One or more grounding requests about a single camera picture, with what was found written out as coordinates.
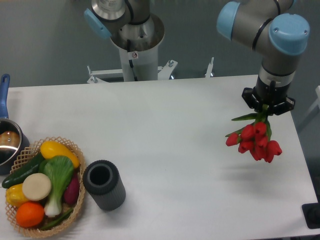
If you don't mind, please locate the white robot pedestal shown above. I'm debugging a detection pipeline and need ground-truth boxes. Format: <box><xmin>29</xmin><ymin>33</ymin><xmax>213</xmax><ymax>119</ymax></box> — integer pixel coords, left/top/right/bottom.
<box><xmin>86</xmin><ymin>13</ymin><xmax>215</xmax><ymax>85</ymax></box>

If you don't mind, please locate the black device at table edge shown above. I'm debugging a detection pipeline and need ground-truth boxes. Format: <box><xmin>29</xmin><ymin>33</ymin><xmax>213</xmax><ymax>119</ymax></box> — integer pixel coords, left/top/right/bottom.
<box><xmin>301</xmin><ymin>202</ymin><xmax>320</xmax><ymax>229</ymax></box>

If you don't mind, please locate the white frame at right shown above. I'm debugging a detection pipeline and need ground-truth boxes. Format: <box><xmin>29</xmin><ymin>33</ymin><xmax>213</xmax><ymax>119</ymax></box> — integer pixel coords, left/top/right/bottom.
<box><xmin>296</xmin><ymin>85</ymin><xmax>320</xmax><ymax>133</ymax></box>

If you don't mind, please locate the dark grey ribbed vase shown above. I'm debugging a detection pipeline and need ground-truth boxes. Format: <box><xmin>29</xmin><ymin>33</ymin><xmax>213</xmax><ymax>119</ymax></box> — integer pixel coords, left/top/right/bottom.
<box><xmin>83</xmin><ymin>159</ymin><xmax>126</xmax><ymax>211</ymax></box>

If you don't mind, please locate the orange fruit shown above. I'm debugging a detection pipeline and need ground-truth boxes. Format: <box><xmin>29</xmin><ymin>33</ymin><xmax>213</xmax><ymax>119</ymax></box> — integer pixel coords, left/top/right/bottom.
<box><xmin>15</xmin><ymin>201</ymin><xmax>45</xmax><ymax>228</ymax></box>

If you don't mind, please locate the dark green cucumber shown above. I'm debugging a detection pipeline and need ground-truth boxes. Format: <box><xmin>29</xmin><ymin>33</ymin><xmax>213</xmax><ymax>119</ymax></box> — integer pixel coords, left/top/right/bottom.
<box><xmin>1</xmin><ymin>152</ymin><xmax>45</xmax><ymax>189</ymax></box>

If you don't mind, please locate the purple sweet potato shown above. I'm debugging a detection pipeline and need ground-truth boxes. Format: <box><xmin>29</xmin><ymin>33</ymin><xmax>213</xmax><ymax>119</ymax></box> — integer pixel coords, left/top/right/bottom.
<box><xmin>63</xmin><ymin>173</ymin><xmax>80</xmax><ymax>205</ymax></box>

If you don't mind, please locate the woven wicker basket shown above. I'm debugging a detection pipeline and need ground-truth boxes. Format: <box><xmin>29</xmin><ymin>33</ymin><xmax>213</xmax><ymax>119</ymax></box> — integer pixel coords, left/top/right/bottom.
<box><xmin>5</xmin><ymin>136</ymin><xmax>86</xmax><ymax>239</ymax></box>

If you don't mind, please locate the beige round disc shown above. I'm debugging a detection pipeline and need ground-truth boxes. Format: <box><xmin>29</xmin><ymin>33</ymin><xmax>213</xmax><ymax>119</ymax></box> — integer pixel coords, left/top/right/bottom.
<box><xmin>22</xmin><ymin>173</ymin><xmax>52</xmax><ymax>201</ymax></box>

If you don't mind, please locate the green bok choy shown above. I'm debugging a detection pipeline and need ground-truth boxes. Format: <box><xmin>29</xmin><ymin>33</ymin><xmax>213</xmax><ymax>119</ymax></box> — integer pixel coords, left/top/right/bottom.
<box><xmin>39</xmin><ymin>155</ymin><xmax>74</xmax><ymax>218</ymax></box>

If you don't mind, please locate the red tulip bouquet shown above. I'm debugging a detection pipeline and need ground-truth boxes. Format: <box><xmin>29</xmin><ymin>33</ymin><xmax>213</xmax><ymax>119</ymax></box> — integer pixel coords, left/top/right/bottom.
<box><xmin>225</xmin><ymin>104</ymin><xmax>283</xmax><ymax>163</ymax></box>

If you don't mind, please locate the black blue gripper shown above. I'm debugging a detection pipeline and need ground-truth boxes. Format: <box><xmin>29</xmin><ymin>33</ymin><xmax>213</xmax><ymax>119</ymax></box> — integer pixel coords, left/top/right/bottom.
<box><xmin>241</xmin><ymin>76</ymin><xmax>296</xmax><ymax>116</ymax></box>

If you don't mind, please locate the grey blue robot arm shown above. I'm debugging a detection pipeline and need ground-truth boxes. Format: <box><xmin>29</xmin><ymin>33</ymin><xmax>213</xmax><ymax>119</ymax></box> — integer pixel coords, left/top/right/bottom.
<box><xmin>84</xmin><ymin>0</ymin><xmax>310</xmax><ymax>116</ymax></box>

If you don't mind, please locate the yellow bell pepper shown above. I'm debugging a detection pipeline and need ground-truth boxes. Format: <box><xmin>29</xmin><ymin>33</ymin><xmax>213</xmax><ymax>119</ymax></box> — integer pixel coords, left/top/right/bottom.
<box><xmin>5</xmin><ymin>183</ymin><xmax>30</xmax><ymax>207</ymax></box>

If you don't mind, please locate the blue handled saucepan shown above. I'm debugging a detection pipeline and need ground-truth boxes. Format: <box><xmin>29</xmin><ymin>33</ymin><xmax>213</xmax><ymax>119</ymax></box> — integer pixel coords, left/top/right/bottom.
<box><xmin>0</xmin><ymin>73</ymin><xmax>30</xmax><ymax>176</ymax></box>

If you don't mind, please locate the yellow squash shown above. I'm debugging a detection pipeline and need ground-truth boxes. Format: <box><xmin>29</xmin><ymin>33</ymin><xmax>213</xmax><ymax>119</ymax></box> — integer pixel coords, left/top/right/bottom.
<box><xmin>40</xmin><ymin>140</ymin><xmax>80</xmax><ymax>169</ymax></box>

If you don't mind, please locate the green bean pod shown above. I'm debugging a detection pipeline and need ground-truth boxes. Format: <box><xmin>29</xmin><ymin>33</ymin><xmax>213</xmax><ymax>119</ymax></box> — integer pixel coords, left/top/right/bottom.
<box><xmin>39</xmin><ymin>208</ymin><xmax>74</xmax><ymax>231</ymax></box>

